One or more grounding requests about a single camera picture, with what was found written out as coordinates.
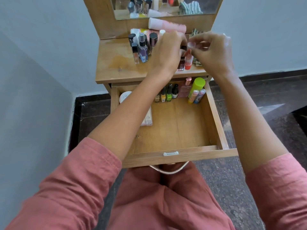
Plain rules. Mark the person's right hand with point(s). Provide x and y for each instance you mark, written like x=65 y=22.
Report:
x=215 y=57

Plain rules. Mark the person's left hand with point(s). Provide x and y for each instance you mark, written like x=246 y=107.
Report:
x=165 y=56

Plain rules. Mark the dark maroon polish bottle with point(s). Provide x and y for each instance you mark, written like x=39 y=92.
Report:
x=181 y=65

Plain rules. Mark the green striped cloth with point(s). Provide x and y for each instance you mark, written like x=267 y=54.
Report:
x=197 y=62

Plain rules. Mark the cluster of small cosmetic bottles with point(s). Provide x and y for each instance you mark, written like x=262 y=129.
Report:
x=153 y=39

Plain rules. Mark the blue printed spray bottle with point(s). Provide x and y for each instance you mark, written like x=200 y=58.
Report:
x=143 y=53

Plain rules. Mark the dark nail polish white cap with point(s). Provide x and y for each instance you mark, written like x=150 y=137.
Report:
x=162 y=32

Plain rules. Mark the clear cap tube orange base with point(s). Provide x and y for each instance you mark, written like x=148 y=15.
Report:
x=188 y=62

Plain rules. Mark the clear spray bottle black cap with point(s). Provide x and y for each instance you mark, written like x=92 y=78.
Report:
x=136 y=56

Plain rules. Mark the pink tube white cap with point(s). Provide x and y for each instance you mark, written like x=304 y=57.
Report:
x=168 y=25

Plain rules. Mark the lime green bottle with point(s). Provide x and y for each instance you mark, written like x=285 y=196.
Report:
x=197 y=83

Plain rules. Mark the white label nail polish bottle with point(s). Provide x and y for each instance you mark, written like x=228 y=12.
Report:
x=175 y=93

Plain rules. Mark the pink tube yellow print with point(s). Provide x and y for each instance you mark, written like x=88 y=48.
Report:
x=135 y=31

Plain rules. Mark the pink perfume bottle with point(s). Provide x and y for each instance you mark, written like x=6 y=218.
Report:
x=184 y=91

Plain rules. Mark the green nail polish bottle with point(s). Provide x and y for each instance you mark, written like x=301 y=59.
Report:
x=169 y=95

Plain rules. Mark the yellow nail polish bottle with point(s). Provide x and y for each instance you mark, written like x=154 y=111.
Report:
x=163 y=96

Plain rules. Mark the lilac cap tube blue base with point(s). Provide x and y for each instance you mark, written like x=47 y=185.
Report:
x=199 y=96

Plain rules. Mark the beige nail polish bottle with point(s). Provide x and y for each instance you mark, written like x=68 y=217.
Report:
x=157 y=99

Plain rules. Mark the lilac cap tube yellow base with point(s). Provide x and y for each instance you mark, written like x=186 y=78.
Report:
x=192 y=98

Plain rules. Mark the white round jar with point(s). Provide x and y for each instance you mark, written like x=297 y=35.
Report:
x=124 y=95

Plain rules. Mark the clear box of beige tubes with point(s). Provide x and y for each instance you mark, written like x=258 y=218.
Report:
x=147 y=119

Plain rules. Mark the wooden drawer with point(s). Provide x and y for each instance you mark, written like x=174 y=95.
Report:
x=177 y=126

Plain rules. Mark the person's left forearm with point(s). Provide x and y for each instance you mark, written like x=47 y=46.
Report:
x=127 y=119

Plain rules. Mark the person's right forearm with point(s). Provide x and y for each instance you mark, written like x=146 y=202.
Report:
x=249 y=124

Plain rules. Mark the person's legs pink trousers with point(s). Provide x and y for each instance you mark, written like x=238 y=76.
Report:
x=168 y=203

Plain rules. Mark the person's right pink sleeve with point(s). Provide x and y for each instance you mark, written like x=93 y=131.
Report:
x=280 y=191

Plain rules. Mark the person's pink sleeve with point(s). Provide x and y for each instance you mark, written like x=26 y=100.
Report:
x=280 y=191
x=67 y=191

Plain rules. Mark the person's left pink sleeve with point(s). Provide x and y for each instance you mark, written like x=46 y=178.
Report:
x=67 y=191

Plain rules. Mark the dressing table mirror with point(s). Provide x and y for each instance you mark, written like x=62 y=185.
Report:
x=211 y=5

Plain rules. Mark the wooden dressing table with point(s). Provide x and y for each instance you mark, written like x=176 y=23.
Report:
x=112 y=62

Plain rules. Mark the black furniture base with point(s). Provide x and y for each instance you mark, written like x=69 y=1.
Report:
x=301 y=119

